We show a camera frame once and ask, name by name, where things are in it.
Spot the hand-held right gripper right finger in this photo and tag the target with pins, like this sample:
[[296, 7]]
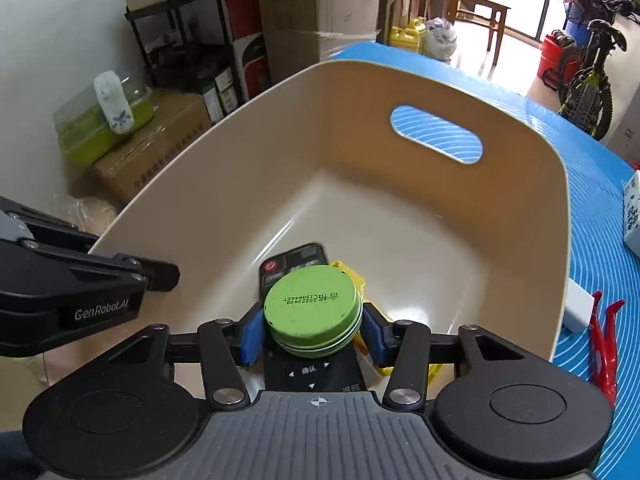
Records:
[[375, 341]]

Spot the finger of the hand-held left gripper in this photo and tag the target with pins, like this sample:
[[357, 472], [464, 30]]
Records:
[[45, 227], [160, 276]]

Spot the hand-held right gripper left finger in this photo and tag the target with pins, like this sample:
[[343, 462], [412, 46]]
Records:
[[252, 334]]

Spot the black remote control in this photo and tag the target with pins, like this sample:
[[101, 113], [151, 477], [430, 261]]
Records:
[[320, 372]]

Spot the green round tin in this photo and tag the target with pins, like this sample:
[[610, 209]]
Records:
[[310, 305]]

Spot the yellow plastic packet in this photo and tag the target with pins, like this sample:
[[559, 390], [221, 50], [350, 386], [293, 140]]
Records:
[[353, 276]]

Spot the beige plastic basket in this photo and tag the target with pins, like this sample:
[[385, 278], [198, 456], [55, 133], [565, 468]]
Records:
[[400, 235]]

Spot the tan plastic bag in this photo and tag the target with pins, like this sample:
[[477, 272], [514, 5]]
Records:
[[85, 212]]

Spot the green plastic food container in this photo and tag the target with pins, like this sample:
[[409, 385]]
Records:
[[80, 135]]

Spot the low brown cardboard box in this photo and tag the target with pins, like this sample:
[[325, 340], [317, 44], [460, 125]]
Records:
[[160, 140]]

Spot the white spray bottle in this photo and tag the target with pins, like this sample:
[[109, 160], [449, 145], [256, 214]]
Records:
[[114, 105]]

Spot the green white carton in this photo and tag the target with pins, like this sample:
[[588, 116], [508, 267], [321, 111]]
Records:
[[222, 92]]

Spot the white eraser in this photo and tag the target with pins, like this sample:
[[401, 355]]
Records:
[[579, 307]]

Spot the red plastic clip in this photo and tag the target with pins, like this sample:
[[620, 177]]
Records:
[[606, 360]]

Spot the red white appliance box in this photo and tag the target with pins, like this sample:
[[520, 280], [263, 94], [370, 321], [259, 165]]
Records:
[[250, 50]]

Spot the blue silicone mat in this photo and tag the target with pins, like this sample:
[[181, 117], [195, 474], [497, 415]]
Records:
[[590, 210]]

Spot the black metal rack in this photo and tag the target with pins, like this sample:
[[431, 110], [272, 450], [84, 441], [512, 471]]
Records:
[[172, 5]]

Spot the taped large cardboard box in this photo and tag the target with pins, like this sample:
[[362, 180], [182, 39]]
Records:
[[310, 57]]

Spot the floral tissue box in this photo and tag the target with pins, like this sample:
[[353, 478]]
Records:
[[633, 220]]

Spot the yellow plastic jug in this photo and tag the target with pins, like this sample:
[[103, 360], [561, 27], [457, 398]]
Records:
[[407, 35]]

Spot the white plastic bag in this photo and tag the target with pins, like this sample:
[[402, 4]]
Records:
[[441, 37]]

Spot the black green bicycle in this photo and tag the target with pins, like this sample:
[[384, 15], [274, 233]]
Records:
[[592, 90]]

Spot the dark wooden shelf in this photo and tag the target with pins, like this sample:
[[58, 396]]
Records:
[[387, 0]]

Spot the wooden chair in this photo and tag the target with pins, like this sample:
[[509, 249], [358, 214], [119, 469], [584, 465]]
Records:
[[482, 5]]

